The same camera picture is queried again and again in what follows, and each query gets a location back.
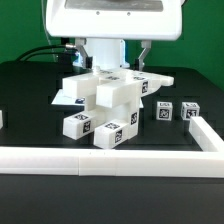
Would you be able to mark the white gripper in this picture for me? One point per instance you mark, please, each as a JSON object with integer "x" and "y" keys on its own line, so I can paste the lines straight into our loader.
{"x": 116, "y": 19}

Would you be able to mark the white chair back frame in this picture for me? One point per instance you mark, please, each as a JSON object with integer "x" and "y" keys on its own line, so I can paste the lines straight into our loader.
{"x": 114, "y": 87}

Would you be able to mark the white tagged nut cube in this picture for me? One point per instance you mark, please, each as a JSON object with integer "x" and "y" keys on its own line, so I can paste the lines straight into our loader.
{"x": 189, "y": 109}
{"x": 164, "y": 111}

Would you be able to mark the white chair seat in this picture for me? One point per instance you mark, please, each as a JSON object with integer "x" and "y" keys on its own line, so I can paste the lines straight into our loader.
{"x": 128, "y": 112}

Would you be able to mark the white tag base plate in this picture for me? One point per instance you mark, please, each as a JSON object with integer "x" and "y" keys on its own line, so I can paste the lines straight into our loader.
{"x": 68, "y": 100}

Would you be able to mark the white U-shaped fence frame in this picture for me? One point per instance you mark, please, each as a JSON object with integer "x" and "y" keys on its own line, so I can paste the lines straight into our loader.
{"x": 207, "y": 162}

